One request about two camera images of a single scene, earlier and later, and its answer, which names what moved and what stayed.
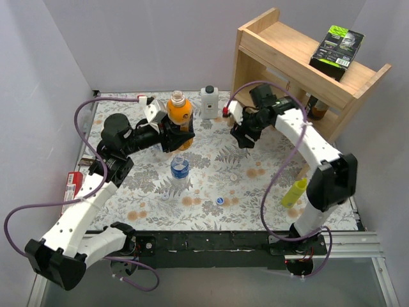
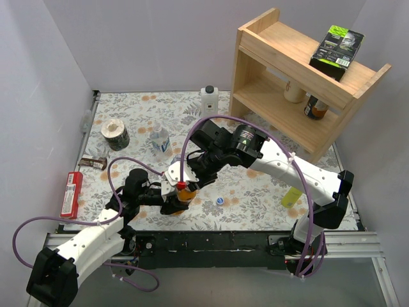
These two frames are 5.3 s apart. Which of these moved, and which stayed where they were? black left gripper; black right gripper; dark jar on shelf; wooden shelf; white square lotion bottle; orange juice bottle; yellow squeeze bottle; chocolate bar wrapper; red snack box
Moved: black right gripper; black left gripper; orange juice bottle
Stayed: wooden shelf; white square lotion bottle; dark jar on shelf; chocolate bar wrapper; red snack box; yellow squeeze bottle
